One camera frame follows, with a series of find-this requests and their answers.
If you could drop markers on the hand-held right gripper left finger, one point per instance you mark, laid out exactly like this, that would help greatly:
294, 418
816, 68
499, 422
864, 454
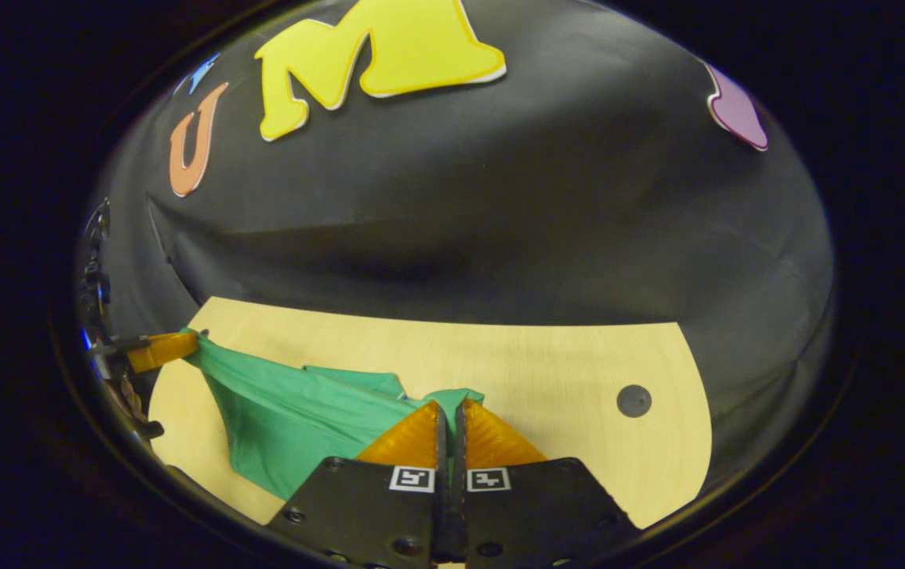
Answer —
373, 514

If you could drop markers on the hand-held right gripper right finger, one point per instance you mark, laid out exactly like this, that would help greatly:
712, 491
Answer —
531, 514

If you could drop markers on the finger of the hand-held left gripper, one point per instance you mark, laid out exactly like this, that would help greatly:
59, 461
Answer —
164, 350

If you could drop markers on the green T-shirt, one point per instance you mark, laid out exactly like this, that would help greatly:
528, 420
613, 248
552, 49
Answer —
286, 427

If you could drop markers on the black backdrop cloth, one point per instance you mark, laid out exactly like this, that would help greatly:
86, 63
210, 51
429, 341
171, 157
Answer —
499, 213

